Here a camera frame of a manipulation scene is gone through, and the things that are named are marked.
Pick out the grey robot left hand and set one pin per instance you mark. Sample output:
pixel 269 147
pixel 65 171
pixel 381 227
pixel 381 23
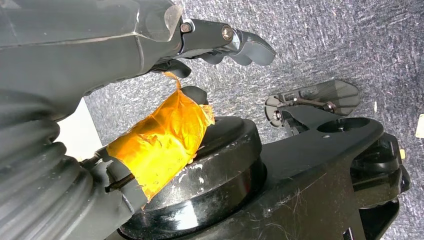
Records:
pixel 82 49

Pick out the small white scrap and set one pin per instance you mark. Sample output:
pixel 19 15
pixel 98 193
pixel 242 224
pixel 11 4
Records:
pixel 375 106

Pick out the small yellow scrap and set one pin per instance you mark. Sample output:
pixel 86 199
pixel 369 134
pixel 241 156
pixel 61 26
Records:
pixel 402 154

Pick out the pale yellow sticker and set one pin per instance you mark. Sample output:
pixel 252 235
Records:
pixel 420 126

